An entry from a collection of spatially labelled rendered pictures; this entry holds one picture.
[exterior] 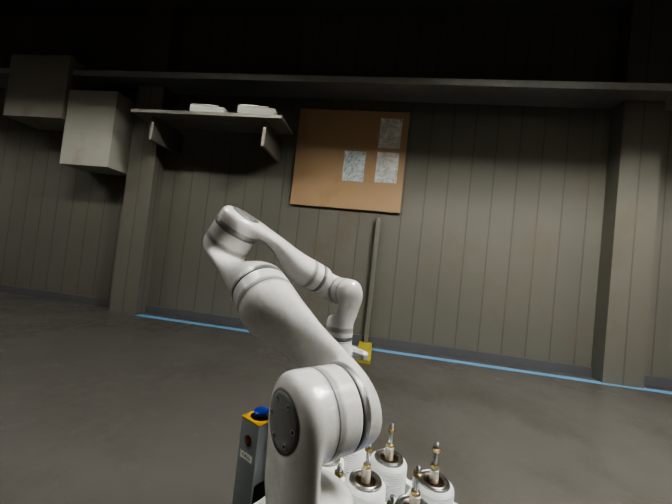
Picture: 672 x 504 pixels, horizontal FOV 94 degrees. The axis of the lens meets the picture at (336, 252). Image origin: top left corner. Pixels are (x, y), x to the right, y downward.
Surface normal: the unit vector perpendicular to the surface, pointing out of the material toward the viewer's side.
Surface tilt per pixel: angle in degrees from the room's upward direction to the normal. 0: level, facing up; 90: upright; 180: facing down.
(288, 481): 93
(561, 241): 90
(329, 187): 90
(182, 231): 90
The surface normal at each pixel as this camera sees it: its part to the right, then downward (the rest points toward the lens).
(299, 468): -0.58, -0.03
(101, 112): -0.14, -0.04
